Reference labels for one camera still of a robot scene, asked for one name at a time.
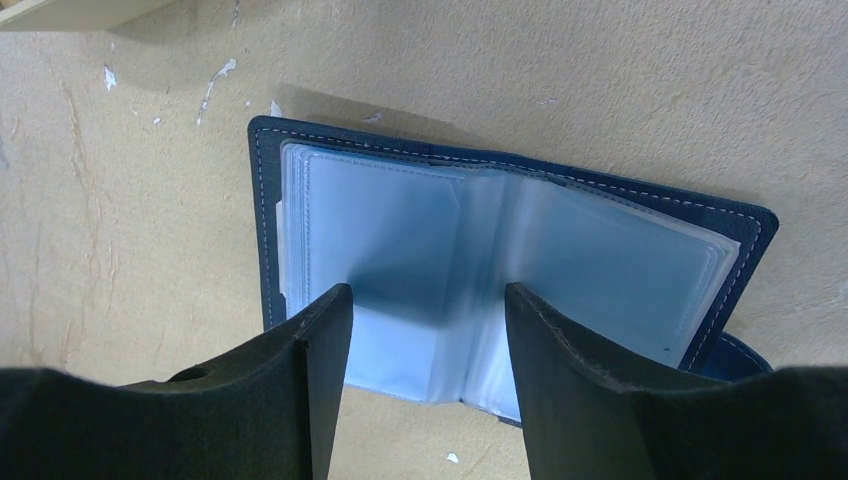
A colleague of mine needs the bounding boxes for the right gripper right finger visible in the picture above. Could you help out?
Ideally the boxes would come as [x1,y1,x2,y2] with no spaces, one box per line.
[505,283,847,479]

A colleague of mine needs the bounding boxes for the blue leather card holder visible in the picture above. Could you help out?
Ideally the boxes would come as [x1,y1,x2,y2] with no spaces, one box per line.
[247,116,779,423]

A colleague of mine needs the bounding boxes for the beige oval card tray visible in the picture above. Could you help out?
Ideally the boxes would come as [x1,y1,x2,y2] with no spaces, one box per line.
[1,0,171,32]

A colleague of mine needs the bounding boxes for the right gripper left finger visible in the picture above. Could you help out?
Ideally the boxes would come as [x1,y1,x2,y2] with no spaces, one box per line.
[1,284,353,479]

